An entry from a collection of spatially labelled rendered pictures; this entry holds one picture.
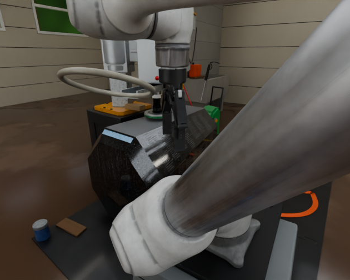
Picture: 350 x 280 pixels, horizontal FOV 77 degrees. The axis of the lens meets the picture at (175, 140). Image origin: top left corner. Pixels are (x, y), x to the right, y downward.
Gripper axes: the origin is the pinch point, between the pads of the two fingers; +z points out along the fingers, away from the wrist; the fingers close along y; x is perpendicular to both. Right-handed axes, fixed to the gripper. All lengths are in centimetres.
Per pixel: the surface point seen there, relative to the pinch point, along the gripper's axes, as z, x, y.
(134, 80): -12.2, 5.9, 42.1
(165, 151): 42, -17, 78
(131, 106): 30, -4, 171
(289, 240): 29.7, -31.6, -20.7
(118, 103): 30, 9, 190
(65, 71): -16, 34, 49
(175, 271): 29.5, 5.2, -20.6
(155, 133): 32, -12, 88
